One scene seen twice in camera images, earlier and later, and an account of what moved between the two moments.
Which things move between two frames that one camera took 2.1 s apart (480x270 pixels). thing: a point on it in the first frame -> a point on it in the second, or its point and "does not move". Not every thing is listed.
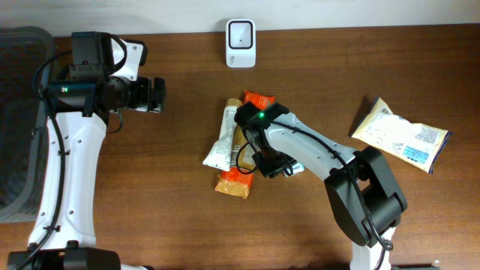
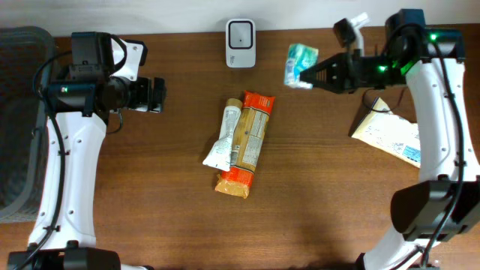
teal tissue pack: [297, 167] -> [300, 57]
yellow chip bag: [418, 145] does not move
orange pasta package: [234, 181] does not move
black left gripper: [144, 99] does not move
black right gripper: [268, 169] -> [344, 74]
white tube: [220, 156] does not move
